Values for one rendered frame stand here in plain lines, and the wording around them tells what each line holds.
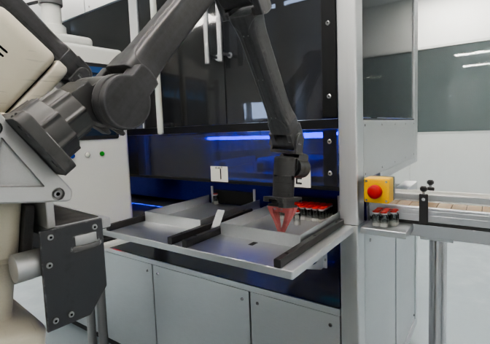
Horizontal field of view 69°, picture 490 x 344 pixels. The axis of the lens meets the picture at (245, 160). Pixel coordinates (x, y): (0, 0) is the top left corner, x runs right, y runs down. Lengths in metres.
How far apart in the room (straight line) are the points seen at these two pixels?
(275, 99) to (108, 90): 0.46
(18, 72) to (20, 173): 0.20
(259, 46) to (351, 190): 0.54
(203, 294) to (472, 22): 5.05
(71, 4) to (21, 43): 1.55
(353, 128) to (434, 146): 4.63
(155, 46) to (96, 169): 1.05
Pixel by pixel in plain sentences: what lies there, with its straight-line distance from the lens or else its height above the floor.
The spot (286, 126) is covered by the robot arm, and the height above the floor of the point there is 1.19.
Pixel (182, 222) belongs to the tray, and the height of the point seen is 0.90.
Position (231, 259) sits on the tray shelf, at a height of 0.88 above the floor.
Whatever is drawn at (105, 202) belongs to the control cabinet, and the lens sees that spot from 1.62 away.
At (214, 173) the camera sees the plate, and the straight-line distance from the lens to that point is 1.39.
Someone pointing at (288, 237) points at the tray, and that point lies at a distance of 0.95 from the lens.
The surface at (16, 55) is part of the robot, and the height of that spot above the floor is 1.31.
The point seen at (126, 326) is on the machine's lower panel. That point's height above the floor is 0.20.
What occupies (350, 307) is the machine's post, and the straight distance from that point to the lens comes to 1.26.
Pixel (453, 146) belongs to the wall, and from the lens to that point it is 5.69.
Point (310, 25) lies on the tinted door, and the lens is 1.21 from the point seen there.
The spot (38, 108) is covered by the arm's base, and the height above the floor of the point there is 1.22.
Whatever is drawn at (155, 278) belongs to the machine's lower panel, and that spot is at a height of 0.52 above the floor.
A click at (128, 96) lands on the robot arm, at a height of 1.24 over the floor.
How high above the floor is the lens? 1.19
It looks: 5 degrees down
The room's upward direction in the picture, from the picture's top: 2 degrees counter-clockwise
